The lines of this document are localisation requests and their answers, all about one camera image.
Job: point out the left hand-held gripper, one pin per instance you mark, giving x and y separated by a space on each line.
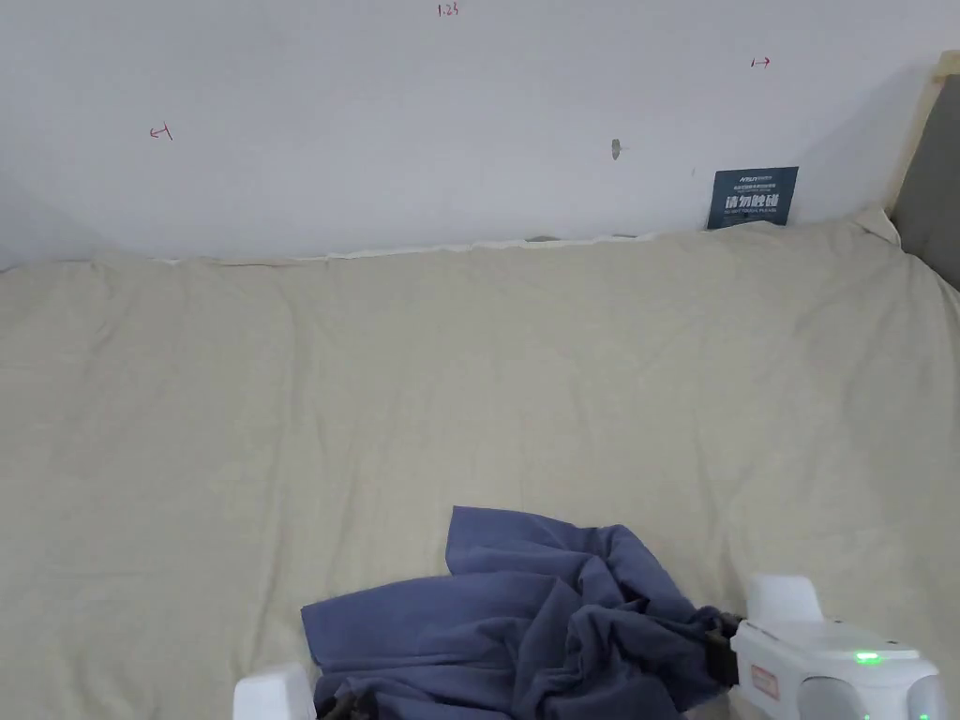
271 694

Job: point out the bed with beige sheet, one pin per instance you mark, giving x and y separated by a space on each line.
315 390

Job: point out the dark blue printed card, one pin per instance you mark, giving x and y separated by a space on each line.
752 198

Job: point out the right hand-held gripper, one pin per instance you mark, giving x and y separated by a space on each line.
810 660

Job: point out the dark blue shirt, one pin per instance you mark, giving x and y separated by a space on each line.
517 622

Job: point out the grey padded headboard wooden frame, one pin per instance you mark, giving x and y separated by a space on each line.
930 187

